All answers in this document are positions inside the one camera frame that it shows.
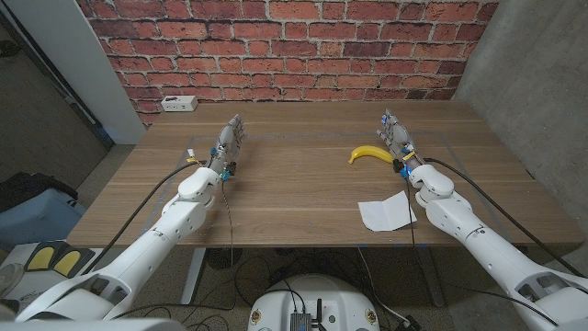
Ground yellow toy banana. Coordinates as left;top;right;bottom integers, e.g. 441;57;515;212
347;144;397;166

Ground white power strip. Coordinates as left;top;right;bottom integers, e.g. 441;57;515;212
160;95;199;113

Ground red brick printed backdrop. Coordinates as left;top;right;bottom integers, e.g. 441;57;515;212
75;0;501;128

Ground black bag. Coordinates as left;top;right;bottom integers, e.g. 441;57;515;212
0;172;79;213

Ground dark table leg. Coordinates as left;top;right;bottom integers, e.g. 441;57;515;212
415;245;446;308

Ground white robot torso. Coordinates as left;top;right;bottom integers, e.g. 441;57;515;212
247;274;381;331

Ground grey sneaker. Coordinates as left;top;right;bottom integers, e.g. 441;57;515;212
0;263;25;298

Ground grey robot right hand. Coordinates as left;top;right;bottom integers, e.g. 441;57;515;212
377;108;426;174

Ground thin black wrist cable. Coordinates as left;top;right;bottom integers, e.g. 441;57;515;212
221;177;235;270
404;177;418;258

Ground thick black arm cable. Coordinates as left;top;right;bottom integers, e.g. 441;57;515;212
422;157;588;280
81;159;209;276

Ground white table leg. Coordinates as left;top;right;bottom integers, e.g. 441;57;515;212
180;247;207;306

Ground black round disc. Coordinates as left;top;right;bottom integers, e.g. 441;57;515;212
205;247;243;270

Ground blue storage bin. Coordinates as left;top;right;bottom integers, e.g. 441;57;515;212
0;188;87;252

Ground white paper shipping label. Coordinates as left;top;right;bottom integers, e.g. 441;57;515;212
357;190;418;233

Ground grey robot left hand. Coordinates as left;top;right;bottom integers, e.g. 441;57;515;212
209;114;247;178

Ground black foot pedal yellow pads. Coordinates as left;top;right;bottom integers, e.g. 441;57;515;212
23;241;96;279

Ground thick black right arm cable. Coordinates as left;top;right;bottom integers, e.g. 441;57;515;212
422;157;588;280

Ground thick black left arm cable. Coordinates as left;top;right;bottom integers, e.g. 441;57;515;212
81;159;209;276

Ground thin black left wrist cable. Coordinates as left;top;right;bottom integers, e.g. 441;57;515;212
221;177;235;270

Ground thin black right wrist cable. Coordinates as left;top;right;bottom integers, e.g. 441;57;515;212
404;177;418;258

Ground small grey electronics box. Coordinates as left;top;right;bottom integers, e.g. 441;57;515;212
288;312;313;331

